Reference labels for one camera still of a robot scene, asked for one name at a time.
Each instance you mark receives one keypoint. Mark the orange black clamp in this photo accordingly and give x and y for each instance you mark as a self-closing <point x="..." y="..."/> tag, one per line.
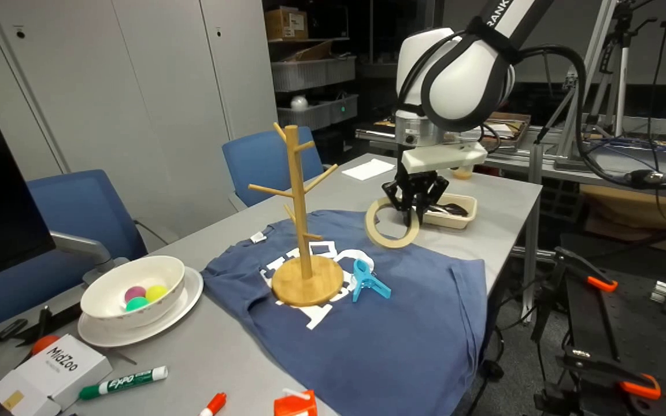
<point x="592" y="351"/>

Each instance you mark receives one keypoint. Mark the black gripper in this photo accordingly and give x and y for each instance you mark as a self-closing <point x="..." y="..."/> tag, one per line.
<point x="415" y="190"/>

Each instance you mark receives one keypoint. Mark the green marker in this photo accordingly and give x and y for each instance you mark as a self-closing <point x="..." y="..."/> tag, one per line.
<point x="124" y="381"/>

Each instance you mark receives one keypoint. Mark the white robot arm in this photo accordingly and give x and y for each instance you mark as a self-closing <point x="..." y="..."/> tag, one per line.
<point x="451" y="82"/>

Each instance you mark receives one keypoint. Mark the small orange bottle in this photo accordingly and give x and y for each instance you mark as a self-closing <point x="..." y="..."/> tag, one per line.
<point x="296" y="403"/>

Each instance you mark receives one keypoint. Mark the white bowl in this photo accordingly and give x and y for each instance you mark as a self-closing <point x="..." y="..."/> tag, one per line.
<point x="135" y="291"/>

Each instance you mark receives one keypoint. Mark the red marker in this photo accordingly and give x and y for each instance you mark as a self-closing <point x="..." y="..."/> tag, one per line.
<point x="214" y="405"/>

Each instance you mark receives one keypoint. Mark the beige masking tape roll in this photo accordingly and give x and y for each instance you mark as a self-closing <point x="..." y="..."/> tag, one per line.
<point x="377" y="235"/>

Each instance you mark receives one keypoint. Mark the blue chair near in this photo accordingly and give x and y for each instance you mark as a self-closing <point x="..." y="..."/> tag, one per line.
<point x="76" y="204"/>

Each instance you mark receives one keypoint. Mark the wooden mug rack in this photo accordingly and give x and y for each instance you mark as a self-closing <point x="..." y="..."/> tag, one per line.
<point x="307" y="277"/>

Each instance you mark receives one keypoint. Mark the white plate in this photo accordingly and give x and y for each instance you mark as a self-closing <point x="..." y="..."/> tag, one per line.
<point x="110" y="337"/>

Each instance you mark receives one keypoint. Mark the beige plastic tray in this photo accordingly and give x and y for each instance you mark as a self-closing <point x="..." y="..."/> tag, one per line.
<point x="451" y="211"/>

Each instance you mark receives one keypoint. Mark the white cardboard box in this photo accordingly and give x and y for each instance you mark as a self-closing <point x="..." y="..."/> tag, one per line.
<point x="52" y="380"/>

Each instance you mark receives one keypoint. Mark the white paper sheet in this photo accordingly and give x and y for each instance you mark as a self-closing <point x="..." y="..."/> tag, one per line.
<point x="369" y="168"/>

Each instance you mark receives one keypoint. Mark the blue chair far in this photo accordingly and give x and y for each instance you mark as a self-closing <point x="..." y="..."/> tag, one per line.
<point x="257" y="159"/>

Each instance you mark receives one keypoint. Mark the blue chair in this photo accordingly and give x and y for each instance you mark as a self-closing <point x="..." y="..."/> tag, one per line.
<point x="257" y="159"/>
<point x="76" y="204"/>

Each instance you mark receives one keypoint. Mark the light blue plastic clip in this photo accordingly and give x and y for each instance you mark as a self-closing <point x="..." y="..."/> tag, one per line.
<point x="365" y="279"/>

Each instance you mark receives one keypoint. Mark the blue t-shirt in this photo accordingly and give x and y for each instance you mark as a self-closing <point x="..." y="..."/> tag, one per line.
<point x="413" y="351"/>

